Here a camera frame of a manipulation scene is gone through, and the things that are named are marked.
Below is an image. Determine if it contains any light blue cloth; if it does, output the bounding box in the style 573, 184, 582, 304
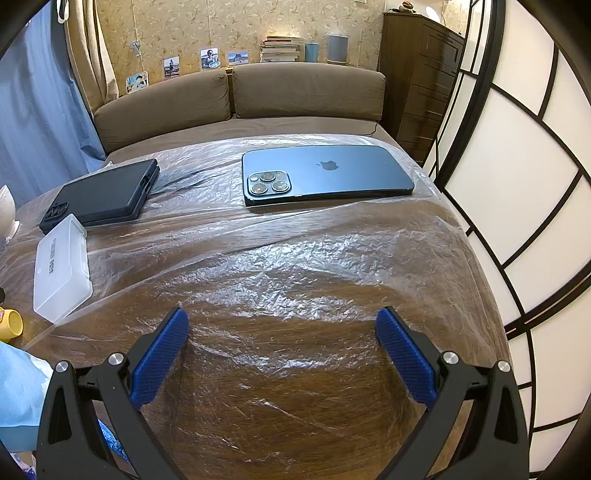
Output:
0, 342, 51, 457

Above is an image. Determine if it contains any dark wooden dresser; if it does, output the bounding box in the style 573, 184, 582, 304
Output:
379, 11, 466, 162

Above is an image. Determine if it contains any stack of books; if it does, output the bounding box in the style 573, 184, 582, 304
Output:
260, 36, 305, 63

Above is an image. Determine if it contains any small yellow cup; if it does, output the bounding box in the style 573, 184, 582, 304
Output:
0, 307, 24, 342

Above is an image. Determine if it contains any brown sofa back cushion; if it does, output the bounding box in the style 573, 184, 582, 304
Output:
93, 69, 232, 155
231, 62, 386, 137

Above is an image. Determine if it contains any black framed paper screen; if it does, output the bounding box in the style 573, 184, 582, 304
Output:
418, 0, 591, 480

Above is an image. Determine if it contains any clear plastic table cover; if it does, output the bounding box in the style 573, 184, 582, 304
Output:
0, 134, 509, 480

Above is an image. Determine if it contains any dark blue smartphone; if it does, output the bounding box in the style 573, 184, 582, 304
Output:
242, 144, 415, 207

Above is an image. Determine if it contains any brown sofa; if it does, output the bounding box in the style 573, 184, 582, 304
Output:
92, 62, 416, 167

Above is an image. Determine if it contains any white footed bowl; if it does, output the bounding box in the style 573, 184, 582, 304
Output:
0, 185, 20, 241

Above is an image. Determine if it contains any translucent white plastic box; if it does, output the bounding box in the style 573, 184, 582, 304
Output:
33, 213, 93, 323

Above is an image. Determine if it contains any blue curtain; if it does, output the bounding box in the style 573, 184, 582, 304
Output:
0, 7, 107, 208

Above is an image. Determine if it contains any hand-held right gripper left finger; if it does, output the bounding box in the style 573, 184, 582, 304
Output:
39, 307, 190, 480

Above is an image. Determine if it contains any grey cylindrical speaker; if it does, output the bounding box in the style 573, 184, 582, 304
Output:
326, 33, 348, 64

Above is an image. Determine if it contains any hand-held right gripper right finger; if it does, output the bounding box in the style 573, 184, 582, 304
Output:
375, 305, 529, 480

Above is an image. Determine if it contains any beige patterned curtain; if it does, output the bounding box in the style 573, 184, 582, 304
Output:
65, 0, 116, 100

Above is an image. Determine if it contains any black cased foldable phone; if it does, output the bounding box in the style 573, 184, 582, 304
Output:
39, 158, 161, 235

